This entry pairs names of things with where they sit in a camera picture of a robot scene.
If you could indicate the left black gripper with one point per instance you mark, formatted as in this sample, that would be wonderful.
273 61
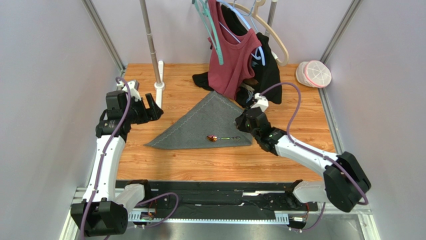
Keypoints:
155 111

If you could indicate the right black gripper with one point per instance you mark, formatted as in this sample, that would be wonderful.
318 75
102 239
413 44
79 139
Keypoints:
246 120

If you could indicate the grey cloth napkin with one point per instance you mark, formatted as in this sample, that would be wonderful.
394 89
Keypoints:
213 115

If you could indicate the iridescent gold spoon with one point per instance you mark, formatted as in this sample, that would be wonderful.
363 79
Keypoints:
214 138

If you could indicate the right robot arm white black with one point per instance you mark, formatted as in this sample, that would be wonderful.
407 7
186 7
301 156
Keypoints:
344 183

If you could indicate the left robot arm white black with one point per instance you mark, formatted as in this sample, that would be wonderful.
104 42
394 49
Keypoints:
102 213

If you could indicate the white rack base foot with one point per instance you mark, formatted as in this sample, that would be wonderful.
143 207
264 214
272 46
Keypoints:
159 82

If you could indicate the black t-shirt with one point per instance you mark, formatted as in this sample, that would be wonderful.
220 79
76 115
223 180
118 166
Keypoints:
264 76

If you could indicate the maroon tank top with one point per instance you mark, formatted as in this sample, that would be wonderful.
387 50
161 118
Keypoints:
236 53

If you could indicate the light blue plastic hanger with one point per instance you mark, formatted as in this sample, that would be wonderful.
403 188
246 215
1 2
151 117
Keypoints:
235 27

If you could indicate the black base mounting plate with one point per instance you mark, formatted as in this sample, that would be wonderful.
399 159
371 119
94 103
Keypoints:
222 202

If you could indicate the beige wooden hanger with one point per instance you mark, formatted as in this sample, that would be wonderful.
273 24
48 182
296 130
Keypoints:
269 31

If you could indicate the grey rack pole left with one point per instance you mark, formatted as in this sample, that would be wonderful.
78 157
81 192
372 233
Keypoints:
148 32

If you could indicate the grey rack pole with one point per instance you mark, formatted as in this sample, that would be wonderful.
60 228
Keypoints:
148 32
271 13

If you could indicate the grey rack pole right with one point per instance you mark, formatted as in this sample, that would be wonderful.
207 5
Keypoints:
271 13

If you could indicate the teal plastic hanger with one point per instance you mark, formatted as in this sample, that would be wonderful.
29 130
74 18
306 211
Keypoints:
204 12

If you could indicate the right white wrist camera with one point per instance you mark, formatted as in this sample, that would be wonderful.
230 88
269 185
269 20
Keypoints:
260 101

